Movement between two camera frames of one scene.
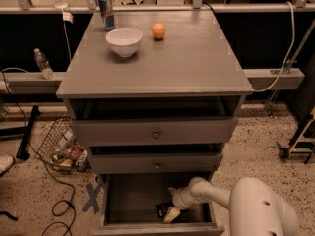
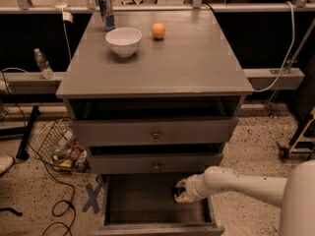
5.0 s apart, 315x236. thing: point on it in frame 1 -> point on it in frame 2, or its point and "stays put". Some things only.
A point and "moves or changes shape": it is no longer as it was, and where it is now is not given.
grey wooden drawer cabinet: (154, 103) stays put
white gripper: (180, 198) -> (191, 188)
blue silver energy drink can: (108, 16) stays put
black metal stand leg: (22, 152) stays put
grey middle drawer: (125, 163) stays put
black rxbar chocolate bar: (162, 208) moves or changes shape
